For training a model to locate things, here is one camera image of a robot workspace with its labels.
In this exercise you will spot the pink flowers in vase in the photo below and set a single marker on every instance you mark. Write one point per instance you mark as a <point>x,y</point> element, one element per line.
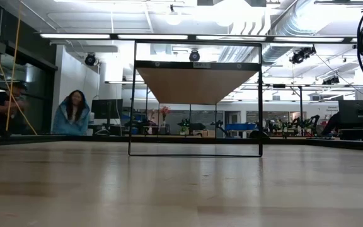
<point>164,110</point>

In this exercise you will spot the blue storage bin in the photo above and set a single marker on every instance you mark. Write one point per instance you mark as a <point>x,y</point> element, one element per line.
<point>239,127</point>

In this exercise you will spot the black monitor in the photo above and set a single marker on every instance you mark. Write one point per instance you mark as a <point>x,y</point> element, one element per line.
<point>358,111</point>
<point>107,108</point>

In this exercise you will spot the long white light bar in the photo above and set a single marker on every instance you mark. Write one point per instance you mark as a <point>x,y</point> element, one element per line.
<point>153,37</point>

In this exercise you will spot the person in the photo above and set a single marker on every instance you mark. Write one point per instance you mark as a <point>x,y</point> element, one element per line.
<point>71,116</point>
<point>3,108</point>
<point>331,124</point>

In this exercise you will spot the black spotlight cluster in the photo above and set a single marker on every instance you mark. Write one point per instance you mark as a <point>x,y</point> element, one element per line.
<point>330,80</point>
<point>301,55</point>

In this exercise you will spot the wooden shelf with black frame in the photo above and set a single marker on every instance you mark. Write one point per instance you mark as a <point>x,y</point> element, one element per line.
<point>197,85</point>

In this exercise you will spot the black dome camera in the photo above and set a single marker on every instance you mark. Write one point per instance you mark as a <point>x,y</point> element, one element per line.
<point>90,59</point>
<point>194,56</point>

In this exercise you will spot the black metal rig frame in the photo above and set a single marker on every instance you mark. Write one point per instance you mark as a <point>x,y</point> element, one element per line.
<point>300,104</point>

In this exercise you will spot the silver ventilation duct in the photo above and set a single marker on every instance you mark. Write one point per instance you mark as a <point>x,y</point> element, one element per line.
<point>282,38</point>

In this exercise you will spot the black metal table frame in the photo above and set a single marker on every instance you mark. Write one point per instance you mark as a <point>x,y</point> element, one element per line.
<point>43,138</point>

